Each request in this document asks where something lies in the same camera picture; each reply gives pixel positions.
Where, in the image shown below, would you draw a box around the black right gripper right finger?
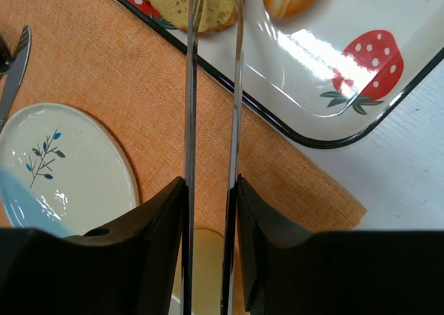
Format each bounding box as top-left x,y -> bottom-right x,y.
237,178 -> 443,314

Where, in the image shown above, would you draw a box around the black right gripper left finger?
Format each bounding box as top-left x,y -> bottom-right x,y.
1,177 -> 184,314

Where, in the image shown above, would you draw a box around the brown bread slice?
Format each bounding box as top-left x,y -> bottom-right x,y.
147,0 -> 238,33

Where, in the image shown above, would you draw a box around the metal serving tongs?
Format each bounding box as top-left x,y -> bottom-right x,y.
180,0 -> 244,314

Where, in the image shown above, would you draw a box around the yellow ceramic mug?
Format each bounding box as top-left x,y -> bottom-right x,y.
191,229 -> 223,315

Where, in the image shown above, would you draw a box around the white blue ceramic plate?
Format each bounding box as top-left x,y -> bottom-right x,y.
1,103 -> 139,237

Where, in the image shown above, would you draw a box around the strawberry print white tray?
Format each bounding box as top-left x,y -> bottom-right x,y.
115,0 -> 443,148

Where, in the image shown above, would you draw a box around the orange cloth placemat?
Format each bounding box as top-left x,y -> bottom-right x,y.
1,0 -> 366,231

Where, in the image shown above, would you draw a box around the silver table knife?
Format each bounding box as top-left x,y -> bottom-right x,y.
1,25 -> 32,130

